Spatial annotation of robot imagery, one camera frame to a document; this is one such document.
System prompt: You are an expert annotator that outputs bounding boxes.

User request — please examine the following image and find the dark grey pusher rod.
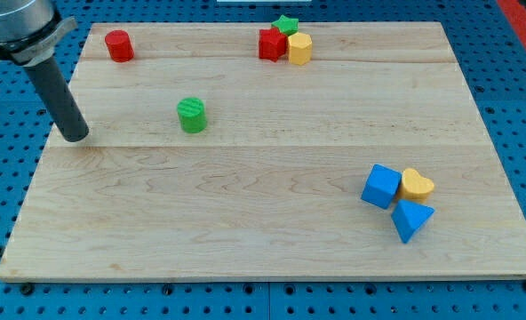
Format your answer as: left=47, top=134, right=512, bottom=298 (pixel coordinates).
left=24, top=57, right=89, bottom=142

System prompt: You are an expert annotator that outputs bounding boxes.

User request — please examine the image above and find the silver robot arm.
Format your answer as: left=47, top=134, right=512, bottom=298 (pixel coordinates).
left=0, top=0, right=89, bottom=142

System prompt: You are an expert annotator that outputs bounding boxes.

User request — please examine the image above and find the red cylinder block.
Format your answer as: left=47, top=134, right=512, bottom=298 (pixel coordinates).
left=105, top=29, right=134, bottom=62

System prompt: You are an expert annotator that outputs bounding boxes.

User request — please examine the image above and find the green cylinder block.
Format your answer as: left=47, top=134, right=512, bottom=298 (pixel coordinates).
left=177, top=97, right=208, bottom=133

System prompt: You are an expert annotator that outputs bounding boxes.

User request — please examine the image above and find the red star block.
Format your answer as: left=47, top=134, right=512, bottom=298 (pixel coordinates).
left=259, top=27, right=287, bottom=62

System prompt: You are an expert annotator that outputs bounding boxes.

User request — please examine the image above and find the light wooden board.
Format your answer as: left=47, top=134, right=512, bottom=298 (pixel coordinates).
left=0, top=22, right=526, bottom=283

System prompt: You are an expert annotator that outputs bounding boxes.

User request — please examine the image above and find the green star block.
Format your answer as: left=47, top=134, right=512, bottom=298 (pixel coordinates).
left=271, top=15, right=299, bottom=36

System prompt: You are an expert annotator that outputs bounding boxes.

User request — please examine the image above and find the yellow hexagon block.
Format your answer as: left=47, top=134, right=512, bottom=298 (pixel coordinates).
left=288, top=32, right=313, bottom=65

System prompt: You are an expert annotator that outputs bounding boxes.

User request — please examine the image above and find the blue cube block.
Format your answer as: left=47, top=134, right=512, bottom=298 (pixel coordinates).
left=361, top=164, right=402, bottom=209

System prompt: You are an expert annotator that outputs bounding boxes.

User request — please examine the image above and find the yellow heart block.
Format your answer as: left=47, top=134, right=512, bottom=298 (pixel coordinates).
left=395, top=168, right=435, bottom=204

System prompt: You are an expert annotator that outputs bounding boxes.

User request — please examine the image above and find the blue triangle block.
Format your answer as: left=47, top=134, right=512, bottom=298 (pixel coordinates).
left=391, top=199, right=435, bottom=244

